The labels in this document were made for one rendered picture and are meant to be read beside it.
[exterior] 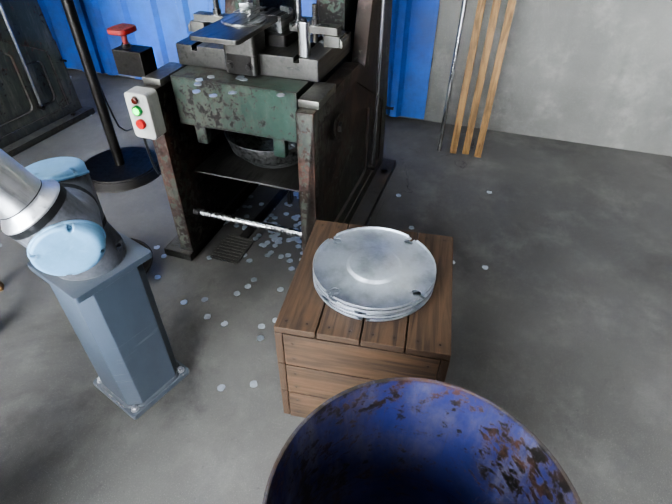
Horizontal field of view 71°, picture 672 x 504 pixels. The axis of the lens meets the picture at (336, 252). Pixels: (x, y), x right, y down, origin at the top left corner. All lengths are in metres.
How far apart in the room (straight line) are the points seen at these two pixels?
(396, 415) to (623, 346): 0.97
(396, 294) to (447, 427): 0.31
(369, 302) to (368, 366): 0.14
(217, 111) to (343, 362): 0.81
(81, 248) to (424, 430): 0.67
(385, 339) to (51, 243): 0.64
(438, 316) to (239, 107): 0.80
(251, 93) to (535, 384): 1.13
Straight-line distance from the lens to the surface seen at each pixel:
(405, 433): 0.92
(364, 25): 1.70
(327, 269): 1.10
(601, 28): 2.61
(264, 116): 1.39
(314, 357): 1.08
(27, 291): 1.90
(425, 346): 1.01
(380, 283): 1.07
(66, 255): 0.91
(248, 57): 1.42
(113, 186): 2.28
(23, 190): 0.88
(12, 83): 2.88
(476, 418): 0.84
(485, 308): 1.62
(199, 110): 1.50
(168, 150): 1.56
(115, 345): 1.21
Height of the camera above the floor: 1.13
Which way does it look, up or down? 40 degrees down
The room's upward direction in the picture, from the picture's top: straight up
